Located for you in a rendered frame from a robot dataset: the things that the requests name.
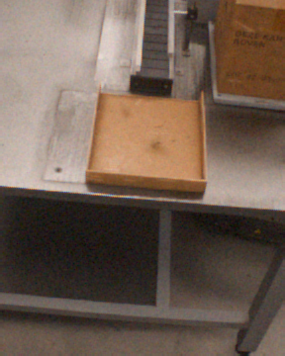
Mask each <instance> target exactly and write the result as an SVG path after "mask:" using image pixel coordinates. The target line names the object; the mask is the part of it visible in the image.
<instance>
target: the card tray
mask: <svg viewBox="0 0 285 356"><path fill-rule="evenodd" d="M100 88H101V81H99V85H98V91H97V98H96V103H95V110H94V116H93V122H92V128H91V135H90V141H89V146H88V153H87V165H86V179H85V183H88V184H100V185H110V186H121V187H132V188H142V189H163V190H174V191H184V192H195V193H205V190H206V187H207V183H208V173H207V152H206V130H205V109H204V91H202V93H201V98H200V101H192V100H181V99H172V98H162V97H150V96H133V95H122V94H112V93H102V92H100Z"/></svg>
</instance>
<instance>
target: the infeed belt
mask: <svg viewBox="0 0 285 356"><path fill-rule="evenodd" d="M168 11H169V0H145V12H144V24H143V36H142V59H141V70H140V72H138V71H136V77H143V78H153V79H163V80H168V63H169V57H168V56H167V49H168Z"/></svg>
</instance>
